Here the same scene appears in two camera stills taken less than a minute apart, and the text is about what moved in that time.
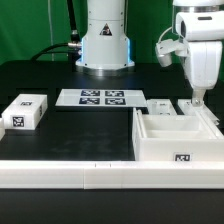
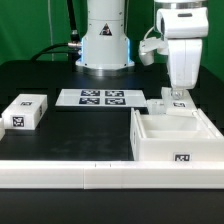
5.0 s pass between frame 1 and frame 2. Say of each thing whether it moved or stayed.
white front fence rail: stayed
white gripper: moved
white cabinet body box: stayed
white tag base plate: stayed
